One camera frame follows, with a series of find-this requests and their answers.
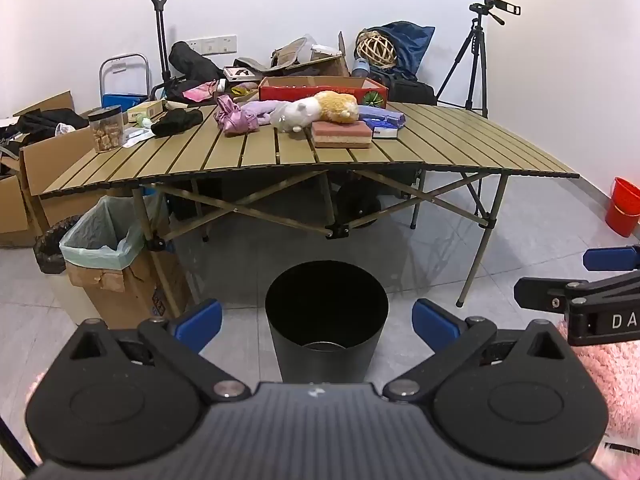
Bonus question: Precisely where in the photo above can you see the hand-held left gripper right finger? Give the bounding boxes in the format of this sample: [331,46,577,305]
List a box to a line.
[386,300,568,403]

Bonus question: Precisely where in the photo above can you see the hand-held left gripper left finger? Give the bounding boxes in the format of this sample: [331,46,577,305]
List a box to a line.
[67,300,250,403]

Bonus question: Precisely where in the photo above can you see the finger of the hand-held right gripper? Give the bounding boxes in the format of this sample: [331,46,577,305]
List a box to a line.
[583,244,640,272]
[514,270,640,311]

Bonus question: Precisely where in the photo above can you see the black trash bin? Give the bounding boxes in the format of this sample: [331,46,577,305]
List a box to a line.
[264,260,390,385]

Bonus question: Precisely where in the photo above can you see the pink satin bag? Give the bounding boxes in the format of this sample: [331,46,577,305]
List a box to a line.
[214,95,261,137]

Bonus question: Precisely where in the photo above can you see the purple woven pouch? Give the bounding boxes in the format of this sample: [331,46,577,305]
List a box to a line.
[359,105,407,128]

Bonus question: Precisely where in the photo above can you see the pink and yellow sponge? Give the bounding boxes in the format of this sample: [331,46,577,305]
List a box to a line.
[311,121,374,149]

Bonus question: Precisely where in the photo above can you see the purple fluffy towel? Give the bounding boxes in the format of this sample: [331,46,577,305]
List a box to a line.
[240,100,291,121]

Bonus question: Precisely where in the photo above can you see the white plush toy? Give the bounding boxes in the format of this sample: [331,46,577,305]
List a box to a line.
[270,97,322,133]

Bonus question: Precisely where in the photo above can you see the orange plush toy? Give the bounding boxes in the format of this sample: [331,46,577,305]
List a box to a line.
[312,91,361,123]

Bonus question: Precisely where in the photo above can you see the red bucket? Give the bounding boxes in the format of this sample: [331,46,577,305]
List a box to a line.
[605,176,640,238]

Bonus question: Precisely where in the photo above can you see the pink fluffy rug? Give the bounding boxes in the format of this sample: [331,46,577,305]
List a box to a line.
[556,320,640,480]

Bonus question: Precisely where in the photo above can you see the tall cardboard box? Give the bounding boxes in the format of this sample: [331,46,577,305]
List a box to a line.
[65,240,196,328]

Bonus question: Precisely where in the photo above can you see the pale green bin liner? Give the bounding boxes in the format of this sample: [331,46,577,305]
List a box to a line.
[59,195,151,271]

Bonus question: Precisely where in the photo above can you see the tan folding table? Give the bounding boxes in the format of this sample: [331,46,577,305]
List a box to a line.
[37,101,581,308]

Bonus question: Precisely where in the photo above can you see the white blister pack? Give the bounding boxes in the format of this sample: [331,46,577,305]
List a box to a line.
[120,126,153,148]

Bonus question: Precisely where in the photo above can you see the black gloves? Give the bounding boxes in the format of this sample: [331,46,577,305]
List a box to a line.
[150,107,205,137]

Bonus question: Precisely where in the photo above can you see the clear jar with black lid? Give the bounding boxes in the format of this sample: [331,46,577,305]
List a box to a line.
[88,105,125,154]

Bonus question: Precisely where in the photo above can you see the yellow box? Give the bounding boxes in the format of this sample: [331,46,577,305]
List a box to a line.
[126,100,167,123]

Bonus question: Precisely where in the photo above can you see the large cardboard box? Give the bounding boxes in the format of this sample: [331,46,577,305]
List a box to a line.
[20,127,136,233]

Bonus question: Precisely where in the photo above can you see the small cardboard box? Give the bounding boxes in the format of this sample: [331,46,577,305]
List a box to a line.
[0,160,38,248]

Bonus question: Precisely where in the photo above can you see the pink packet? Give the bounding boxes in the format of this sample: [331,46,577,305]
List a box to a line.
[182,82,221,103]

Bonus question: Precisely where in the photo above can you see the black suitcase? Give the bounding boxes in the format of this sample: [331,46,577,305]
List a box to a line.
[372,72,437,106]

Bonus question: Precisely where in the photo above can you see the black tripod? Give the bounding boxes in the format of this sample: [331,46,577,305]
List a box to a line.
[435,15,490,118]

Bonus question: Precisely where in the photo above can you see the red cardboard box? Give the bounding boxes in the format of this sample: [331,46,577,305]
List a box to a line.
[258,76,389,109]

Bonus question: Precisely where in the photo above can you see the black clothes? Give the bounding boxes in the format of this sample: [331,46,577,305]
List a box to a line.
[10,108,88,146]

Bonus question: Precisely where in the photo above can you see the black duffel bag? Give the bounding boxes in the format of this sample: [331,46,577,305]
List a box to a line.
[168,41,223,81]

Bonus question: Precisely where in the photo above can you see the beige felt cloth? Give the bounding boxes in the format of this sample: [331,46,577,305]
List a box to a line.
[234,35,313,73]

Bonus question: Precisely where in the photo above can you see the brown cardboard box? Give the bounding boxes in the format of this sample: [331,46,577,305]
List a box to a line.
[272,32,351,78]

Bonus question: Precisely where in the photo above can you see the blue cloth bag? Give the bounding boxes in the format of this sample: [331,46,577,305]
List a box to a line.
[372,21,436,81]

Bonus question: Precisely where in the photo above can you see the rattan ball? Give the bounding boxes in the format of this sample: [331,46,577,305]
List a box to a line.
[355,30,396,68]

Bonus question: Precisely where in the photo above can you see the black camcorder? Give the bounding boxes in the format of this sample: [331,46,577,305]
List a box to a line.
[469,0,522,26]

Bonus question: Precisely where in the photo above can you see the black cart handle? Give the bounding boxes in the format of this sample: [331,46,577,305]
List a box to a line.
[148,0,173,83]

